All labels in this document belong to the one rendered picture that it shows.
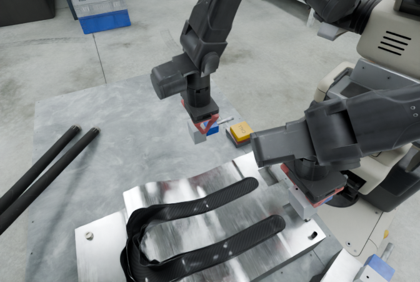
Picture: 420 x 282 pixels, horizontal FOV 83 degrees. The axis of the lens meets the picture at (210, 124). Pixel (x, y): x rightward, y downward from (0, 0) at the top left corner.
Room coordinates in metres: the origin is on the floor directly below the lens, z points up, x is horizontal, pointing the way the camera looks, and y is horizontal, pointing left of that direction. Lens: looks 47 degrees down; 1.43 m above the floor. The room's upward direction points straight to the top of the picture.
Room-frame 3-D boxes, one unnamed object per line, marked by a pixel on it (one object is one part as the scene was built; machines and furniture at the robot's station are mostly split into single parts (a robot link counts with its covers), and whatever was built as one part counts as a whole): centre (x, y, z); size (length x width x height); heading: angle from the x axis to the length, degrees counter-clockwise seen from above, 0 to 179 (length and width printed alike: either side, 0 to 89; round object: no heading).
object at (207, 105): (0.44, 0.03, 1.06); 0.10 x 0.07 x 0.07; 25
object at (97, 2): (3.20, 1.41, 0.28); 0.61 x 0.41 x 0.15; 115
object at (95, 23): (3.20, 1.41, 0.11); 0.61 x 0.41 x 0.22; 115
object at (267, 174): (0.32, -0.16, 0.87); 0.05 x 0.05 x 0.04; 25
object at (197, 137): (0.46, -0.01, 0.93); 0.13 x 0.05 x 0.05; 114
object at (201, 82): (0.44, 0.03, 1.12); 0.07 x 0.06 x 0.07; 121
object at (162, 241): (0.19, 0.03, 0.87); 0.50 x 0.26 x 0.14; 115
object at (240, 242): (0.18, 0.01, 0.92); 0.35 x 0.16 x 0.09; 115
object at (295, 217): (0.23, -0.20, 0.87); 0.05 x 0.05 x 0.04; 25
